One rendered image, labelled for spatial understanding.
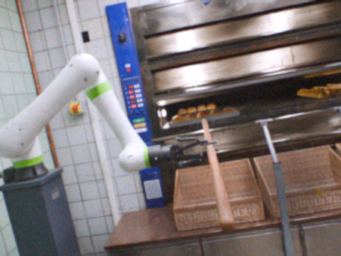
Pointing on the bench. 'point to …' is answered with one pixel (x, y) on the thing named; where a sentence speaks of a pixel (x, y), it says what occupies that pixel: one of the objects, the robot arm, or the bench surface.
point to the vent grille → (152, 189)
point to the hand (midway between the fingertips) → (209, 147)
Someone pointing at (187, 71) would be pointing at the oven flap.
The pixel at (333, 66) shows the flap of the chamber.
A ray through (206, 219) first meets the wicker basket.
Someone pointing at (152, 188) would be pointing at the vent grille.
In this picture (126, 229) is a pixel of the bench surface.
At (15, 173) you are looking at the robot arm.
